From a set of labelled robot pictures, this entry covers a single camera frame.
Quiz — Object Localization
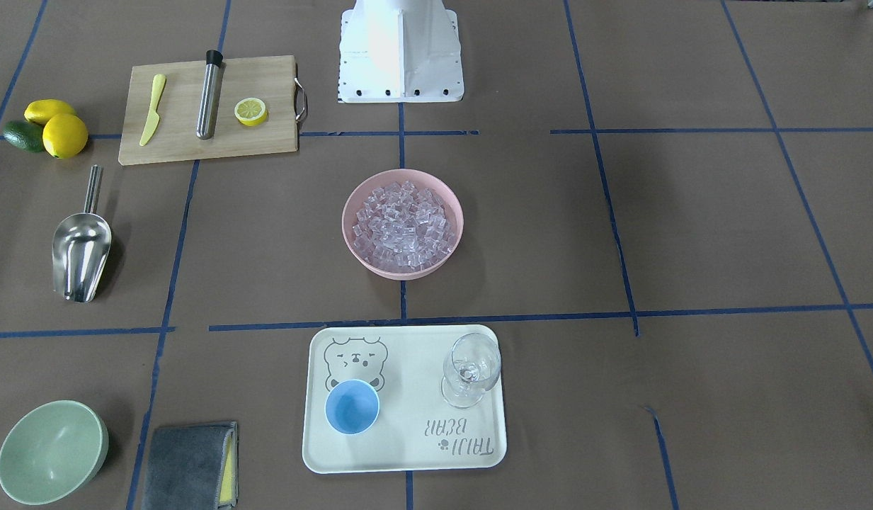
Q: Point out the metal ice scoop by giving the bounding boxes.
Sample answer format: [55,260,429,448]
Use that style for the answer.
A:
[52,165,113,303]

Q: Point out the pink bowl of ice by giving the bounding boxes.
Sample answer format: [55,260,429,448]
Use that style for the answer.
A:
[341,169,464,281]

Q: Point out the blue plastic cup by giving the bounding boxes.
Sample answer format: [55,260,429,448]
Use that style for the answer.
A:
[325,380,380,435]

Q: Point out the clear wine glass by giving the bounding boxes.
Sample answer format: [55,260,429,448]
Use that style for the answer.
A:
[440,333,501,409]

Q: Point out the cream bear serving tray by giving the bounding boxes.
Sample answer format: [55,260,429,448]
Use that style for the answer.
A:
[302,324,508,474]

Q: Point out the lemon half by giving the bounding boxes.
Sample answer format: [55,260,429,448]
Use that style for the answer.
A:
[234,97,268,127]

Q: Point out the wooden cutting board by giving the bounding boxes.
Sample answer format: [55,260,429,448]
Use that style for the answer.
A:
[118,55,300,166]

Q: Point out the steel muddler black cap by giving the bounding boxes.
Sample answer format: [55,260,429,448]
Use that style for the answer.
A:
[195,50,224,141]

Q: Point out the grey folded cloth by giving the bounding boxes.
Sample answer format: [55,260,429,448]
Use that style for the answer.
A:
[142,421,239,509]

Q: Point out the yellow plastic knife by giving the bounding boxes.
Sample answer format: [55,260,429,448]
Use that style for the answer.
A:
[139,74,167,147]

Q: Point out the yellow lemon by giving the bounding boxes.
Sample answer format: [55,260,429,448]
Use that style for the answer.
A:
[24,98,76,126]
[42,113,89,159]

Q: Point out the green bowl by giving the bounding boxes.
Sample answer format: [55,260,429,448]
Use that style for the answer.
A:
[0,400,109,506]

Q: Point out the green lime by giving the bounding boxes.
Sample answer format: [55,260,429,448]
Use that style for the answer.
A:
[2,120,45,154]

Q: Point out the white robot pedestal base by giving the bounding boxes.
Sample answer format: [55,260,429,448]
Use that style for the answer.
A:
[337,1,465,104]

